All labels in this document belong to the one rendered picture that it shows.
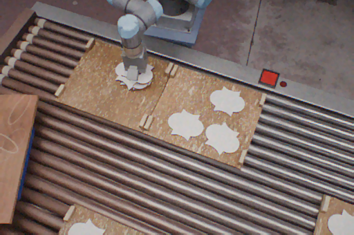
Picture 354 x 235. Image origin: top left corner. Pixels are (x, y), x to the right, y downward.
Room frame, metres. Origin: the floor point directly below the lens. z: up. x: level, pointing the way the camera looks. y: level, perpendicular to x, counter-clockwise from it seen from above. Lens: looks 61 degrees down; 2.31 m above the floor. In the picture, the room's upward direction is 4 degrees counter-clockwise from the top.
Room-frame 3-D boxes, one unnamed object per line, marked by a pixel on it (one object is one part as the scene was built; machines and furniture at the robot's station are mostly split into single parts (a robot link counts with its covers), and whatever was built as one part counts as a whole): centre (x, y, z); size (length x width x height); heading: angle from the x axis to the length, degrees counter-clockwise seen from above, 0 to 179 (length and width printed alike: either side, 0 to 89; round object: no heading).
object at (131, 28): (0.91, 0.14, 1.25); 0.09 x 0.08 x 0.11; 138
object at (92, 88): (0.90, 0.24, 0.93); 0.41 x 0.35 x 0.02; 64
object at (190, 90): (0.72, -0.13, 0.93); 0.41 x 0.35 x 0.02; 64
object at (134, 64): (0.89, 0.15, 1.09); 0.12 x 0.09 x 0.16; 167
